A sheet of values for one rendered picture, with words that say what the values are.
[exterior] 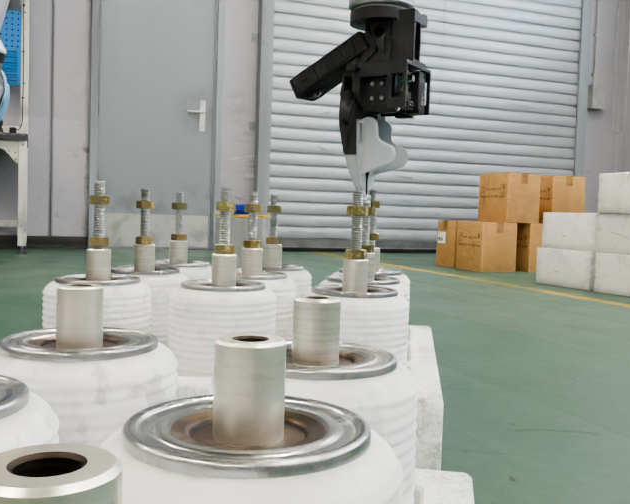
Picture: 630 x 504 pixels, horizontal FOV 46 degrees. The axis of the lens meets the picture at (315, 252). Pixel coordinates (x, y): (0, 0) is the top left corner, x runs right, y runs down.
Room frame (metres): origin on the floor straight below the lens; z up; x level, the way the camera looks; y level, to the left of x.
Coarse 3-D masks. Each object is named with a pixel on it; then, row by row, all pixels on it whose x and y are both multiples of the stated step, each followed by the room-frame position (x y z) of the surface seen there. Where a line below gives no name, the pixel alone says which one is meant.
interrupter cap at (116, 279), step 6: (60, 276) 0.68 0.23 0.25; (66, 276) 0.69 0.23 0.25; (72, 276) 0.69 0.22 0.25; (78, 276) 0.69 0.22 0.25; (84, 276) 0.70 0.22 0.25; (114, 276) 0.70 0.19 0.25; (120, 276) 0.70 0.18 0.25; (126, 276) 0.71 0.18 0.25; (132, 276) 0.70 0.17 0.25; (60, 282) 0.65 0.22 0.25; (66, 282) 0.65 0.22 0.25; (72, 282) 0.64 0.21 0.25; (78, 282) 0.64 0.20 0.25; (84, 282) 0.64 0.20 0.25; (90, 282) 0.64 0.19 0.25; (96, 282) 0.64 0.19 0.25; (102, 282) 0.65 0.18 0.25; (108, 282) 0.65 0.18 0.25; (114, 282) 0.65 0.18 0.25; (120, 282) 0.65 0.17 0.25; (126, 282) 0.66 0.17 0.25; (132, 282) 0.67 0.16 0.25; (138, 282) 0.68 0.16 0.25
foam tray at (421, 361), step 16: (416, 336) 0.86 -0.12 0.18; (416, 352) 0.76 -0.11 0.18; (432, 352) 0.76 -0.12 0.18; (416, 368) 0.68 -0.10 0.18; (432, 368) 0.68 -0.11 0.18; (192, 384) 0.59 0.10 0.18; (208, 384) 0.59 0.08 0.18; (432, 384) 0.62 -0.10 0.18; (432, 400) 0.57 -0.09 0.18; (432, 416) 0.57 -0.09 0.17; (416, 432) 0.57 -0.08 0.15; (432, 432) 0.57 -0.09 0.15; (416, 448) 0.57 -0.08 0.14; (432, 448) 0.57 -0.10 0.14; (416, 464) 0.57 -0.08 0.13; (432, 464) 0.57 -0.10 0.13
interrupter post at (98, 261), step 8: (88, 256) 0.67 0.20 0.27; (96, 256) 0.67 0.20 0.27; (104, 256) 0.67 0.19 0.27; (88, 264) 0.67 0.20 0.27; (96, 264) 0.67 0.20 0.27; (104, 264) 0.67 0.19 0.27; (88, 272) 0.67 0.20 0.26; (96, 272) 0.67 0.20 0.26; (104, 272) 0.67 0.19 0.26; (96, 280) 0.67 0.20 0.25; (104, 280) 0.67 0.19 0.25
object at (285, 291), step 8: (256, 280) 0.74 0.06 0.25; (264, 280) 0.75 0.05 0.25; (272, 280) 0.75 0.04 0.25; (280, 280) 0.76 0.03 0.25; (288, 280) 0.77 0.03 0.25; (272, 288) 0.74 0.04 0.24; (280, 288) 0.75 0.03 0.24; (288, 288) 0.76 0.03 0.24; (280, 296) 0.75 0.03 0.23; (288, 296) 0.76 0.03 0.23; (280, 304) 0.75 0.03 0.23; (288, 304) 0.76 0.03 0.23; (280, 312) 0.75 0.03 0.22; (288, 312) 0.76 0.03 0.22; (280, 320) 0.75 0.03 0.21; (288, 320) 0.76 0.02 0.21; (280, 328) 0.75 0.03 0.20; (288, 328) 0.76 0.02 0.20; (280, 336) 0.75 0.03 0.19; (288, 336) 0.76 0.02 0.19
